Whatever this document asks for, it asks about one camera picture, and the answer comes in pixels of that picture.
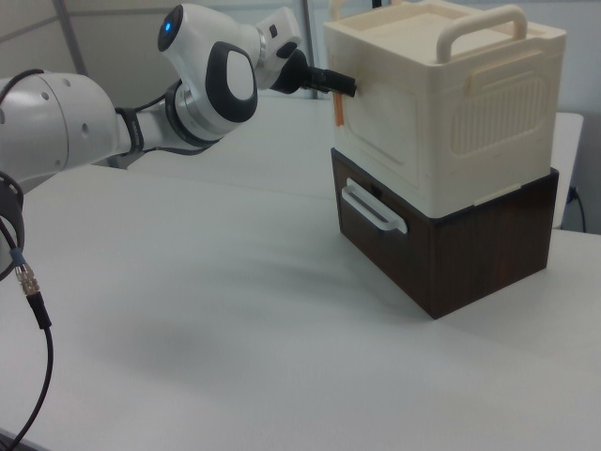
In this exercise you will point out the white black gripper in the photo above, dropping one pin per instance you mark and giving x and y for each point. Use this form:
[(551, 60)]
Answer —
[(284, 51)]

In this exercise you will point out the cream cabinet door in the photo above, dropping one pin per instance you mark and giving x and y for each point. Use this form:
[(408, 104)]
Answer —
[(375, 127)]

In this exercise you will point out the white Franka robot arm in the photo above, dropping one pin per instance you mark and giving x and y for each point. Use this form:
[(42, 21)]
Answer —
[(70, 122)]

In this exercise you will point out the cream plastic cabinet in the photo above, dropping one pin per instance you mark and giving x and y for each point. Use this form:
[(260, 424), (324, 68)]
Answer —
[(493, 131)]

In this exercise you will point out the dark brown drawer front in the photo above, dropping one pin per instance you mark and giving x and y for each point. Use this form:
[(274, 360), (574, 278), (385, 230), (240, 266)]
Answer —
[(380, 244)]

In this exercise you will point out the dark brown wooden drawer box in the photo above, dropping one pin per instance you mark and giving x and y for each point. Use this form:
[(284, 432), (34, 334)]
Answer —
[(493, 253)]

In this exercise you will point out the grey metal partition post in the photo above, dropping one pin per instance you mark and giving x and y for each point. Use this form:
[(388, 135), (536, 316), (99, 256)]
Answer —
[(72, 37)]

